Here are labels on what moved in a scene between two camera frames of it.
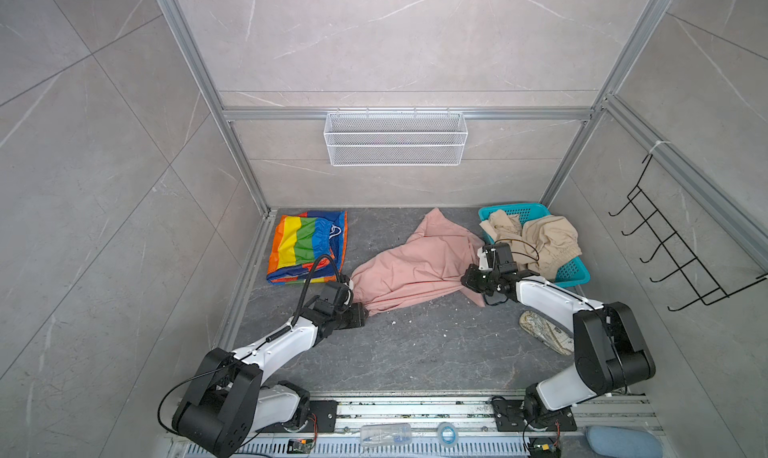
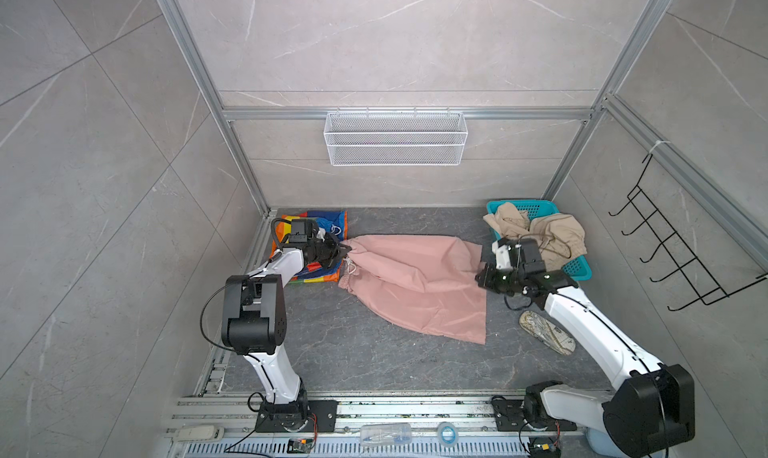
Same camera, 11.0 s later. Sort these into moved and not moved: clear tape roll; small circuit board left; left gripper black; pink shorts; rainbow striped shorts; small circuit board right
Moved: pink shorts; left gripper black
Not moved: small circuit board left; small circuit board right; clear tape roll; rainbow striped shorts
